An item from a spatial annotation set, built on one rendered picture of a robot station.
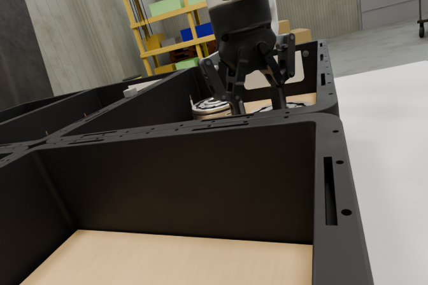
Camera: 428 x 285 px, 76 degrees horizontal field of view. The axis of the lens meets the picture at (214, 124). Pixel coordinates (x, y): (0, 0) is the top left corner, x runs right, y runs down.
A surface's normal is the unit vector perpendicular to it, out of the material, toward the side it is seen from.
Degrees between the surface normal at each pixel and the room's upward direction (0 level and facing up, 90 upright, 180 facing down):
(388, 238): 0
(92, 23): 90
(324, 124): 0
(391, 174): 0
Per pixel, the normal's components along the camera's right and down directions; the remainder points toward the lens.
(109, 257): -0.25, -0.92
